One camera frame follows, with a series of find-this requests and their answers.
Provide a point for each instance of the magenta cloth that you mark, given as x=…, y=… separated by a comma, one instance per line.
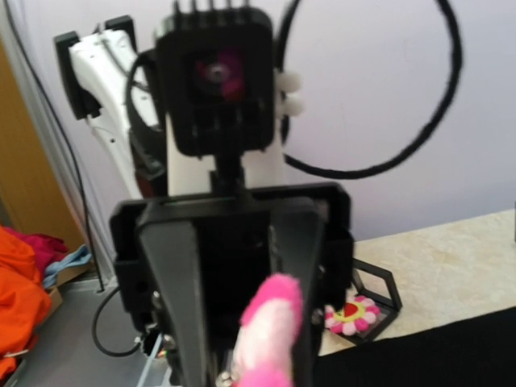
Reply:
x=45, y=243

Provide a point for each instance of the black t-shirt blue logo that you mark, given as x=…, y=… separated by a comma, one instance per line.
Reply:
x=478, y=351

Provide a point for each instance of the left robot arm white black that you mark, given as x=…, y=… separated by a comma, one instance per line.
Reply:
x=115, y=89

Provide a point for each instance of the front aluminium rail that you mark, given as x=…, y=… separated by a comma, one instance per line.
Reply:
x=58, y=363

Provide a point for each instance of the cardboard box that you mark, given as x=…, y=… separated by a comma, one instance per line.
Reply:
x=63, y=278

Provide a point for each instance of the flower brooch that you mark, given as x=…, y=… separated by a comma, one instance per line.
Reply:
x=358, y=314
x=269, y=328

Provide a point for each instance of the orange cloth pile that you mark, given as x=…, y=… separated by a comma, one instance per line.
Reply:
x=24, y=302

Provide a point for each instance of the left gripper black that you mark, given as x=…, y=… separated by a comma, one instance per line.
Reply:
x=192, y=263

